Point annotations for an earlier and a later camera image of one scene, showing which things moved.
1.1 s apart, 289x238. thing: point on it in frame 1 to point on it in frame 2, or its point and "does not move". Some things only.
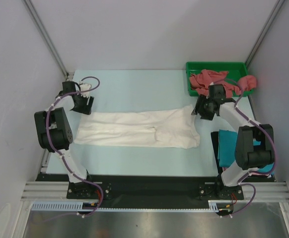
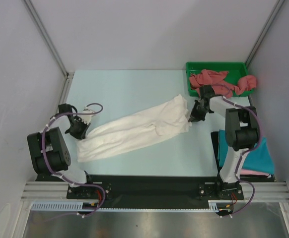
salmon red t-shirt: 201,81 does not move
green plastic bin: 235,70 does not move
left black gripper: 86,109 to 82,135
